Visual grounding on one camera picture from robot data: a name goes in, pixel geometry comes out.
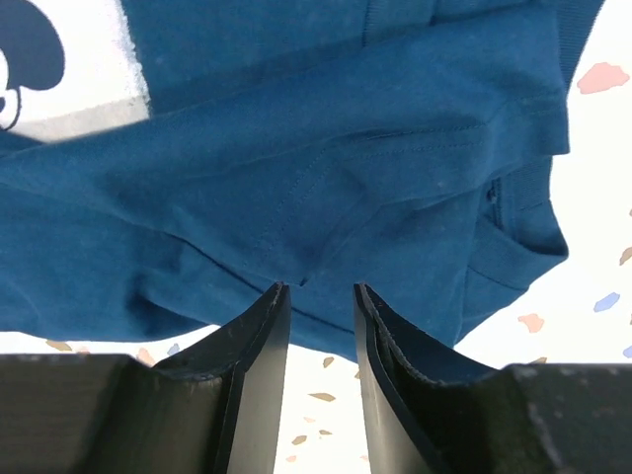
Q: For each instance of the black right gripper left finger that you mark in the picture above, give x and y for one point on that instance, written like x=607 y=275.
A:
x=230 y=387

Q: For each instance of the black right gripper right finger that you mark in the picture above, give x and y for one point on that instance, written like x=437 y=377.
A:
x=420 y=413

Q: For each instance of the navy blue t-shirt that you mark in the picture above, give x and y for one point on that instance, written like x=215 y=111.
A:
x=164 y=162

